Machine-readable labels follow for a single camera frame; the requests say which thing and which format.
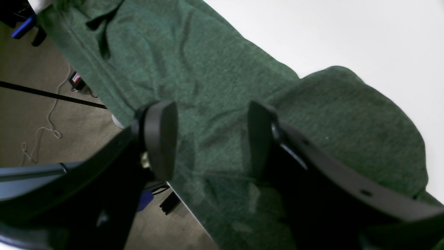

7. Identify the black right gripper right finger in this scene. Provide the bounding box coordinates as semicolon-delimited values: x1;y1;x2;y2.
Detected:
248;101;443;250

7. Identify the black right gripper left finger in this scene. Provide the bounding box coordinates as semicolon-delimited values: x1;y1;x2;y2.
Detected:
1;101;179;250

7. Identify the dark green long-sleeve shirt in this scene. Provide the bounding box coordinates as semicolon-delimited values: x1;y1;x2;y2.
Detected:
37;0;443;250

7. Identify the small black power adapter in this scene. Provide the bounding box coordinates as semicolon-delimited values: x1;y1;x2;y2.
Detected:
68;71;98;98

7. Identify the blue handled clamp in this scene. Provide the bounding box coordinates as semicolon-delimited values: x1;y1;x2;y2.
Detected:
11;13;46;47

